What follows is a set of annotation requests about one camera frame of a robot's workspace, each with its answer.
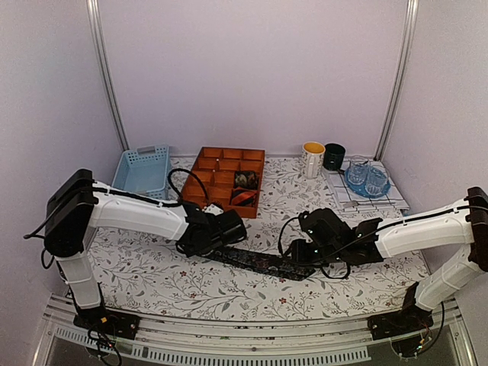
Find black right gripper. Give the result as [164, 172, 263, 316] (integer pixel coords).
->
[284, 239, 345, 268]

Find dark floral necktie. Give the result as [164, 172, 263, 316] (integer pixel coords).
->
[204, 247, 316, 281]

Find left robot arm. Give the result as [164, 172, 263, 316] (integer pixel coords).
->
[42, 169, 247, 331]

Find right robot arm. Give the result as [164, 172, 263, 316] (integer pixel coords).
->
[285, 187, 487, 332]

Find white checked dish towel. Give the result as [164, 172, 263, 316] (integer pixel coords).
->
[322, 169, 410, 212]

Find rolled orange striped tie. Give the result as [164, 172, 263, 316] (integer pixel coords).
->
[230, 188, 258, 207]

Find orange wooden divider tray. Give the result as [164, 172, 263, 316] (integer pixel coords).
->
[181, 146, 265, 219]

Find rolled olive patterned tie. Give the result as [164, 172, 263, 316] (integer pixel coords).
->
[234, 171, 259, 190]

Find blue glass tray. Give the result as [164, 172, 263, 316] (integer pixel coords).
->
[345, 160, 391, 199]

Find clear drinking glass left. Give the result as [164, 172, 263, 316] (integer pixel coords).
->
[348, 156, 369, 185]

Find clear drinking glass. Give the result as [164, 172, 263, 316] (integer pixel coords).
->
[364, 161, 389, 195]
[348, 156, 369, 185]

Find floral patterned tablecloth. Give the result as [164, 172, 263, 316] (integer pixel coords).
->
[88, 157, 429, 321]

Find clear drinking glass right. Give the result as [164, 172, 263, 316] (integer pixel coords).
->
[364, 161, 389, 195]

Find light blue plastic basket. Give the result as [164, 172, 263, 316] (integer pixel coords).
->
[111, 144, 171, 200]

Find dark green mug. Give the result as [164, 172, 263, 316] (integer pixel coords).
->
[323, 143, 345, 171]

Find white mug yellow inside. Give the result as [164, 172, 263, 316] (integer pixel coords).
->
[302, 142, 326, 179]

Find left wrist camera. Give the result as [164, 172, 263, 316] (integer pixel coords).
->
[203, 203, 224, 216]

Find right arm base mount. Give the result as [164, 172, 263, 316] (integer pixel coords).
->
[368, 282, 434, 340]

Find aluminium front rail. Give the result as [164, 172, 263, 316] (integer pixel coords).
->
[33, 303, 477, 365]

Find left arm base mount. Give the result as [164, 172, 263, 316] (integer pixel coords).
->
[72, 285, 141, 340]

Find left aluminium frame post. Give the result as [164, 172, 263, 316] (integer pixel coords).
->
[86, 0, 130, 151]

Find aluminium frame post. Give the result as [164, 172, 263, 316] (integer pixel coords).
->
[374, 0, 419, 161]
[86, 0, 130, 151]

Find right aluminium frame post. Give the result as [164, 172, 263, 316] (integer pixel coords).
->
[374, 0, 419, 161]

